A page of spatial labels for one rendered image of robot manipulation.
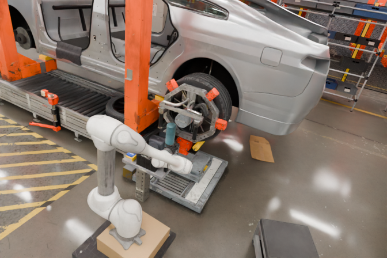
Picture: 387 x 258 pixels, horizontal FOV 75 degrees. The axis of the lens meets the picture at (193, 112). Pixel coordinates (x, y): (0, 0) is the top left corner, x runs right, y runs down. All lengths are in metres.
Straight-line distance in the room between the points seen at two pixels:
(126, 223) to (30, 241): 1.02
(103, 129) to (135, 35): 1.07
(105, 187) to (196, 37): 1.57
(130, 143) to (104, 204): 0.59
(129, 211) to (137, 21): 1.42
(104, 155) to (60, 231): 1.17
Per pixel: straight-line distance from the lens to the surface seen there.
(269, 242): 2.18
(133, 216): 1.72
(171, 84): 2.32
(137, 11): 2.19
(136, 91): 2.37
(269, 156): 3.59
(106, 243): 1.90
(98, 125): 1.40
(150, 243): 1.91
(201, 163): 2.80
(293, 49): 2.31
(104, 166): 1.56
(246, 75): 2.42
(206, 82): 2.28
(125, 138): 1.29
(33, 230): 2.62
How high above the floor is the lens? 1.98
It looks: 28 degrees down
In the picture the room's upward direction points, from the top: 9 degrees clockwise
